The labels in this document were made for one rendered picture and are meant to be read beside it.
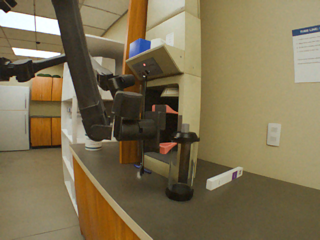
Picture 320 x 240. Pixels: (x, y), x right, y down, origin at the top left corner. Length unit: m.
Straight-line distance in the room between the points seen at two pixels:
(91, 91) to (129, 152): 0.66
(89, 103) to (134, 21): 0.78
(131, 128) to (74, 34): 0.27
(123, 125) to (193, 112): 0.40
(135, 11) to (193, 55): 0.53
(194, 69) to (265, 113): 0.45
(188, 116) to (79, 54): 0.50
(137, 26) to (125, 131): 0.80
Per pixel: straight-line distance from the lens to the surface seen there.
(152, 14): 1.06
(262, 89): 1.00
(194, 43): 0.81
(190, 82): 0.74
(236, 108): 1.05
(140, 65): 0.85
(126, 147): 1.00
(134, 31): 1.08
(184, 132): 0.59
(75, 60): 0.42
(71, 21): 0.44
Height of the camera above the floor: 1.25
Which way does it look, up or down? 3 degrees down
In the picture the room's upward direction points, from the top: 2 degrees clockwise
